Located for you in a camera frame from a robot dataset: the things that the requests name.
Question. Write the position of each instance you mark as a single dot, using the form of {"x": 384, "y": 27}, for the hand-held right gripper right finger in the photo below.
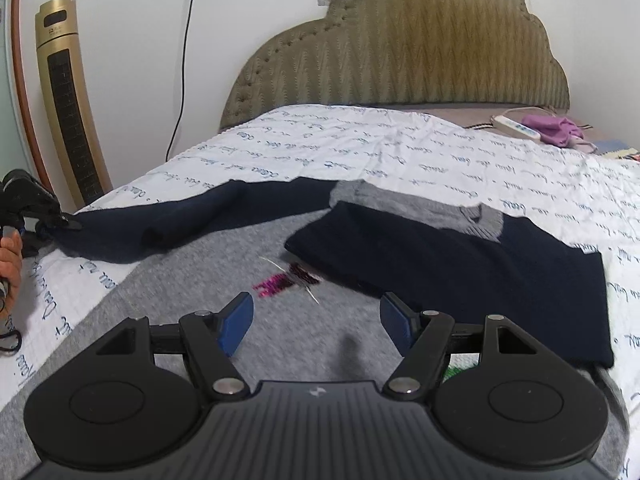
{"x": 396, "y": 322}

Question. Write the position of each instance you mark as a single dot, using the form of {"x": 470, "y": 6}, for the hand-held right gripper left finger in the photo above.
{"x": 236, "y": 325}

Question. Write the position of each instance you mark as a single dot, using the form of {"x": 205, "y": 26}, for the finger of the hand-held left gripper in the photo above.
{"x": 65, "y": 221}

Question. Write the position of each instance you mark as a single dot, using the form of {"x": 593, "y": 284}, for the navy and grey sweater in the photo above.
{"x": 320, "y": 320}

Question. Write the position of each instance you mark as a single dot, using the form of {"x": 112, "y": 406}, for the person's left hand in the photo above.
{"x": 10, "y": 260}

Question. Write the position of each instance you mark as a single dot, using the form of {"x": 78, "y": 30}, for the gold tower fan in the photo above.
{"x": 65, "y": 110}

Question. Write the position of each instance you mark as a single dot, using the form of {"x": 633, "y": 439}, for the white script-printed quilt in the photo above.
{"x": 400, "y": 150}

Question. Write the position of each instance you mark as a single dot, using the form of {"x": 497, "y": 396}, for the brown striped bed sheet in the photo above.
{"x": 450, "y": 112}

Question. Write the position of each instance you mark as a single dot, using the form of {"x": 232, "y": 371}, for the white power strip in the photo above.
{"x": 515, "y": 127}

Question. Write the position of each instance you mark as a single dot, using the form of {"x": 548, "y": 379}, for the purple cloth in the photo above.
{"x": 552, "y": 127}

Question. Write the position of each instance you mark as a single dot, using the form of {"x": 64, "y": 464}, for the pale pink cloth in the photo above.
{"x": 585, "y": 145}

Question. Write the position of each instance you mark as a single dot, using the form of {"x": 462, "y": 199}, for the blue striped cloth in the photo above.
{"x": 612, "y": 146}

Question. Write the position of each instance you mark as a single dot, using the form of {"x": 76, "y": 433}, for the olive padded headboard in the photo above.
{"x": 400, "y": 35}

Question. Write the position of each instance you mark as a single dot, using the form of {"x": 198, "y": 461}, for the floral patchwork blanket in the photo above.
{"x": 632, "y": 154}

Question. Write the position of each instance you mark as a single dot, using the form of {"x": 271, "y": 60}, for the orange door frame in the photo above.
{"x": 20, "y": 60}

